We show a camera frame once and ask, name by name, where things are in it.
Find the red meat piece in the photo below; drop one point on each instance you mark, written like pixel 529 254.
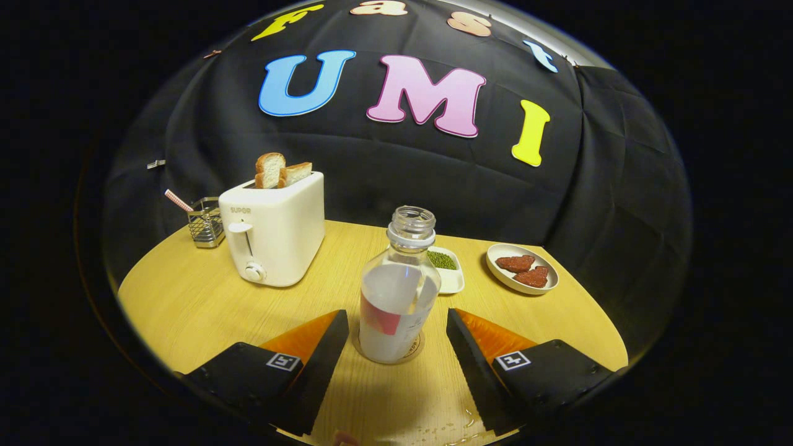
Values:
pixel 533 277
pixel 514 263

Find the round cork coaster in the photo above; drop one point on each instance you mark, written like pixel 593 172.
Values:
pixel 418 347

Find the wooden table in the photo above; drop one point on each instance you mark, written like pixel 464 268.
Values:
pixel 198 310

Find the white toaster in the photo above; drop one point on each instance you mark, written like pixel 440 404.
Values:
pixel 279 235

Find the clear plastic juice bottle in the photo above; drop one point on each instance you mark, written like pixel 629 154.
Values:
pixel 396 310

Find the toast bread slice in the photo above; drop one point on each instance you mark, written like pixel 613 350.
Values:
pixel 268 170
pixel 297 173

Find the white divided bean dish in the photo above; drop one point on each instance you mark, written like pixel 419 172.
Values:
pixel 452 279

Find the white oval plate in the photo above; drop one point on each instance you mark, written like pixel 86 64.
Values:
pixel 502 275

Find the pink striped straw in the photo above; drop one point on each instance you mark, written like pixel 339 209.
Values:
pixel 178 200

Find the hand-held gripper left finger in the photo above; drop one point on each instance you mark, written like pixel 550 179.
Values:
pixel 319 378

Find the silver metal clip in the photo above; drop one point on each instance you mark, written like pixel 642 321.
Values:
pixel 156 163

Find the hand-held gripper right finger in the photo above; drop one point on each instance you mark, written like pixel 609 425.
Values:
pixel 474 378

